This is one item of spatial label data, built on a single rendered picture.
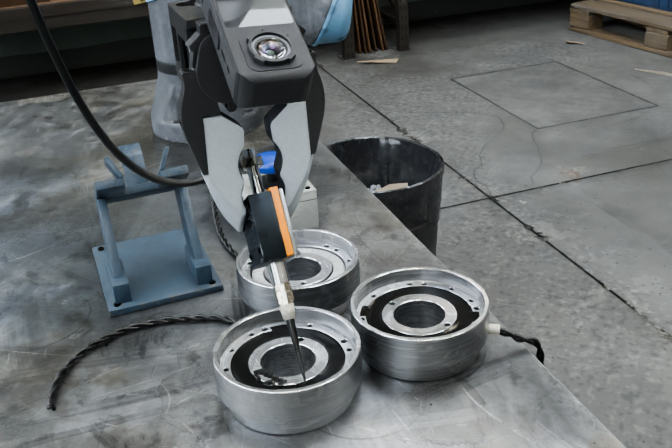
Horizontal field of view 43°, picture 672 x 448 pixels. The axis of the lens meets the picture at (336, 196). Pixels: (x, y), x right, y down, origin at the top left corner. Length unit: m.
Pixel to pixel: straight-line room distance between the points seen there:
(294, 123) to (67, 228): 0.41
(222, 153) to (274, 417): 0.18
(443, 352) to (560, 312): 1.61
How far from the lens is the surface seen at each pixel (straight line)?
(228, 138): 0.56
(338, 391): 0.59
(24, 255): 0.89
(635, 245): 2.56
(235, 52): 0.47
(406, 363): 0.62
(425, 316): 0.68
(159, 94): 1.14
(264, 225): 0.57
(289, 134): 0.57
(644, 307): 2.28
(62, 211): 0.97
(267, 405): 0.58
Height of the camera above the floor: 1.19
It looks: 25 degrees down
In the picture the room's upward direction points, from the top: 3 degrees counter-clockwise
